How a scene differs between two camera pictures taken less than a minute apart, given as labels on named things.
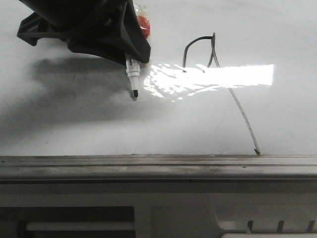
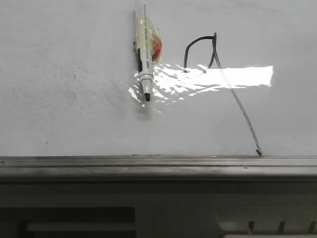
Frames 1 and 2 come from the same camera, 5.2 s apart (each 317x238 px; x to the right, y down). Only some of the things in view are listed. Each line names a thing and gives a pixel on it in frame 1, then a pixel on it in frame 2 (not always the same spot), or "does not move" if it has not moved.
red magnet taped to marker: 143,19 -> 148,36
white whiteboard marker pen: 132,69 -> 144,40
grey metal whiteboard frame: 158,169 does not move
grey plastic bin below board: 158,209 does not move
